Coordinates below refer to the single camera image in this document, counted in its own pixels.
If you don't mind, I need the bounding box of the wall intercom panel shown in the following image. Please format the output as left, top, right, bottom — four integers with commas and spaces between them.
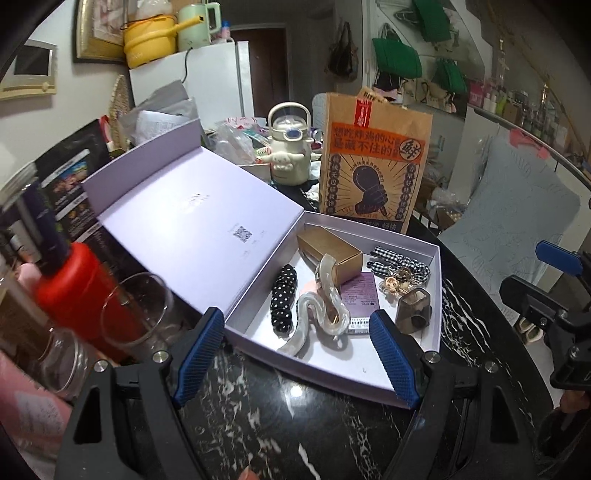
0, 39, 58, 100

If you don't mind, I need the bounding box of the brown hanging bag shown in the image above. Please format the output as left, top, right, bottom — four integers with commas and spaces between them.
328, 21, 361, 84

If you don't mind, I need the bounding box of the white fridge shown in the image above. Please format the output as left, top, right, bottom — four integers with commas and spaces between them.
129, 41, 254, 134

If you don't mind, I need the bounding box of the light blue cushion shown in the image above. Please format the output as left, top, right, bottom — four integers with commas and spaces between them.
448, 134, 580, 296

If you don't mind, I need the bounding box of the woven hand fan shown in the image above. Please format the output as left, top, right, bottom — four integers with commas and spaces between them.
108, 74, 134, 134

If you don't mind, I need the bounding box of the yellow pot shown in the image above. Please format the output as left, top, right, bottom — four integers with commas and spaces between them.
122, 14, 178, 68

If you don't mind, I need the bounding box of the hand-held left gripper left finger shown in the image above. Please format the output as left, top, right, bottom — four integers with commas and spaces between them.
54, 307, 225, 480

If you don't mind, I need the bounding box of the pink squeeze tube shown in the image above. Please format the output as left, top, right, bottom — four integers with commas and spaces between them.
0, 351, 70, 467

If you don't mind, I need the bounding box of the red canister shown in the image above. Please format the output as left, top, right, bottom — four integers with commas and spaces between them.
34, 242, 144, 356

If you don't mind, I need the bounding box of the light green kettle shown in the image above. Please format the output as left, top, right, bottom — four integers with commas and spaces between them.
177, 2, 222, 51

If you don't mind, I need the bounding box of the grey plastic bag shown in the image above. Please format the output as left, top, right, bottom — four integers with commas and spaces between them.
134, 80, 199, 144

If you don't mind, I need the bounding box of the clear jar orange label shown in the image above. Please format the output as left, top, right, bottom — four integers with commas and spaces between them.
37, 328, 95, 402

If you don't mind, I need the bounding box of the cream kettle bottle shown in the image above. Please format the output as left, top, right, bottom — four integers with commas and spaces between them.
267, 102, 312, 188

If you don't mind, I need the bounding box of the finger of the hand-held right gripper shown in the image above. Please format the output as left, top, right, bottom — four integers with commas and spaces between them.
501, 274, 591, 333
534, 240, 591, 278

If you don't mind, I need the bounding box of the black white gingham scrunchie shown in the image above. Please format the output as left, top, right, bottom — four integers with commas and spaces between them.
367, 246, 430, 282

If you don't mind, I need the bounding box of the pearl hair claw clip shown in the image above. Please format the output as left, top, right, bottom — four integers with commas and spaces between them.
277, 253, 354, 356

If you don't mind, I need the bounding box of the dark jar clear lid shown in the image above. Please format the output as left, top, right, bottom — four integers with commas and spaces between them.
0, 161, 70, 278

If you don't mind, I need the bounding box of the gold cardboard box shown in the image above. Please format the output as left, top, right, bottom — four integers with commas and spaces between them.
295, 226, 363, 284

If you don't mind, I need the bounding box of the purple card packet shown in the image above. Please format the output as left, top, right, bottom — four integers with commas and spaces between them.
339, 272, 382, 335

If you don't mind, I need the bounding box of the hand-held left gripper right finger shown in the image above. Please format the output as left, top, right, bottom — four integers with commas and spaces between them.
368, 309, 541, 480

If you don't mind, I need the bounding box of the clear drinking glass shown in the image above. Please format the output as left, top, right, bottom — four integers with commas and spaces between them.
100, 272, 174, 361

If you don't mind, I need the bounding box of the row of bottles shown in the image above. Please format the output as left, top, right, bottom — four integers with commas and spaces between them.
468, 78, 571, 144

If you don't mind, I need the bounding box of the green tote bag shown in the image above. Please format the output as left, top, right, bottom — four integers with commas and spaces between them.
372, 34, 423, 79

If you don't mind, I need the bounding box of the brown printed paper bag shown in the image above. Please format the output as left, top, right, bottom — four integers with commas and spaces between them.
318, 92, 433, 236

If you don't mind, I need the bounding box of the gold hair accessory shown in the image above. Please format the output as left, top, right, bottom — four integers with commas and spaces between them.
379, 268, 416, 301

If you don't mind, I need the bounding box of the dark brown door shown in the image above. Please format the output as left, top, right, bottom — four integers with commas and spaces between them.
231, 28, 289, 121

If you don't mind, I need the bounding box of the framed picture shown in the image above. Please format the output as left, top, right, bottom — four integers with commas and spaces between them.
74, 0, 134, 63

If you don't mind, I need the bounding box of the white gift box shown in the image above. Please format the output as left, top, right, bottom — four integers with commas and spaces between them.
81, 117, 441, 409

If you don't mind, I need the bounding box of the black snack packet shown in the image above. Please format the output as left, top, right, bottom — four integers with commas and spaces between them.
34, 119, 134, 259

